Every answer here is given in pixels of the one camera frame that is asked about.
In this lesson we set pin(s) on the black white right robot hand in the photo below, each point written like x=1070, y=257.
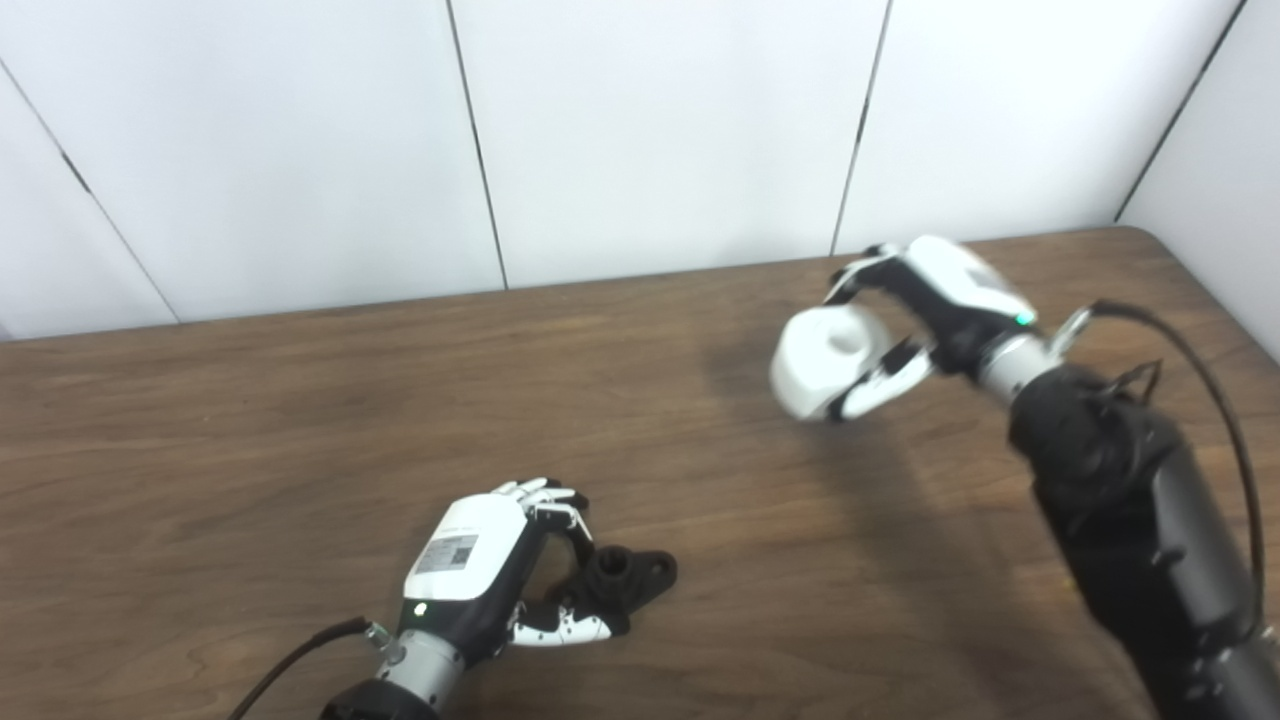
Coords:
x=950, y=290

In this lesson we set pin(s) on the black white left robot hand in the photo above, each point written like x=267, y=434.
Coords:
x=470, y=570

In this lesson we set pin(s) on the round white piece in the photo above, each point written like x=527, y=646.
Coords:
x=820, y=365

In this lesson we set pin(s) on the black flanged holder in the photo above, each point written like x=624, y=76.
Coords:
x=625, y=580

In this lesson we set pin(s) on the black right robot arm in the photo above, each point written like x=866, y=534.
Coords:
x=1130, y=500

